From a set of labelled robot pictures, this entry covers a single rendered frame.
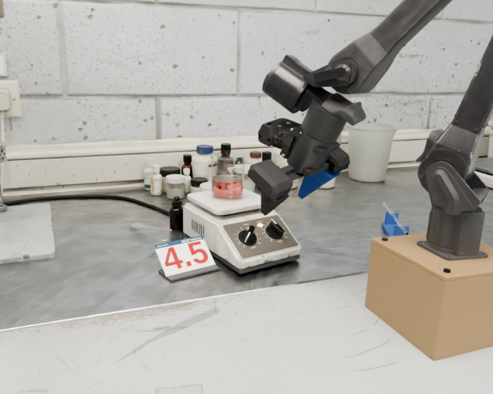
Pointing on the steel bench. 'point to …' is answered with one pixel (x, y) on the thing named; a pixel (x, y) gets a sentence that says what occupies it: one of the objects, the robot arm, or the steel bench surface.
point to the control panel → (264, 243)
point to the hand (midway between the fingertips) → (289, 190)
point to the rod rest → (392, 227)
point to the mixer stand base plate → (18, 234)
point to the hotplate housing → (199, 216)
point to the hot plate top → (252, 202)
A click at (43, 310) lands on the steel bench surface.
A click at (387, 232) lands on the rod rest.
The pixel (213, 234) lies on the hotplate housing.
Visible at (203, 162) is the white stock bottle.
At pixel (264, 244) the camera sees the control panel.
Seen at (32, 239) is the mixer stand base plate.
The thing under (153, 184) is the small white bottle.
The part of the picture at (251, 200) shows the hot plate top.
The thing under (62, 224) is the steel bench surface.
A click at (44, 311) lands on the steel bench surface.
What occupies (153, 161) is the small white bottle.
